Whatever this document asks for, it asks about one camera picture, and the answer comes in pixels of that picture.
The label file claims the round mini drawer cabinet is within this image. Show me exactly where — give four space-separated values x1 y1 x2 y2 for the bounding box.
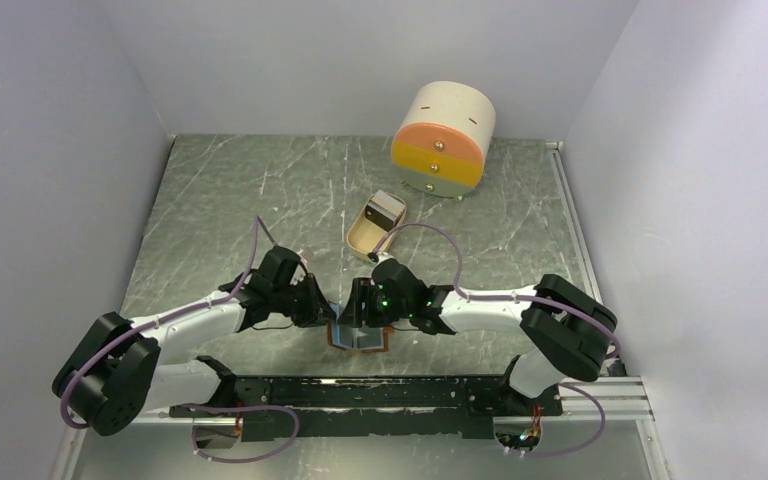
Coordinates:
390 81 496 198

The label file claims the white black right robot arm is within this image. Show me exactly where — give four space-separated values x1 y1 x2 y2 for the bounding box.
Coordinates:
332 258 617 414

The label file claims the beige oval card tray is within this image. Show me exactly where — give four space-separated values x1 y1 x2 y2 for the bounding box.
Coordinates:
345 194 407 261

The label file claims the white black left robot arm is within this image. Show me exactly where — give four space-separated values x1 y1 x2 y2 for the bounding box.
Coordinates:
52 246 336 436

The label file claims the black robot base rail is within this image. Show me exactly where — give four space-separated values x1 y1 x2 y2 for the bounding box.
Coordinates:
169 375 562 442

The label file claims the stack of credit cards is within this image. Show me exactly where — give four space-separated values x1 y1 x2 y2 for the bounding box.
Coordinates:
363 190 407 232

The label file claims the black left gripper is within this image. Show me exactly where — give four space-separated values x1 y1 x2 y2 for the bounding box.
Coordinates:
272 272 339 328

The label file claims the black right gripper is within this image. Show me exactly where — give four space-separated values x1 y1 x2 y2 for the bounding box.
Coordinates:
337 277 412 328

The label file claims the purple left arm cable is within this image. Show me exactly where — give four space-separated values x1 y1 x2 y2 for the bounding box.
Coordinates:
59 215 306 431

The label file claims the aluminium frame rail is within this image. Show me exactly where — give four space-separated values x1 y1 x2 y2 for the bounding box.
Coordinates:
545 141 673 479

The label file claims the brown leather card holder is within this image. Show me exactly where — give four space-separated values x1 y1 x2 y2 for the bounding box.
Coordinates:
327 320 394 353

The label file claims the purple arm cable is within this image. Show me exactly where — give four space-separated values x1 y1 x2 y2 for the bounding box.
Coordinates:
59 215 306 431
370 223 622 460

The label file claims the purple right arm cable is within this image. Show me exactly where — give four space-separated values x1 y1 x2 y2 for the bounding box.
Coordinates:
370 223 622 460

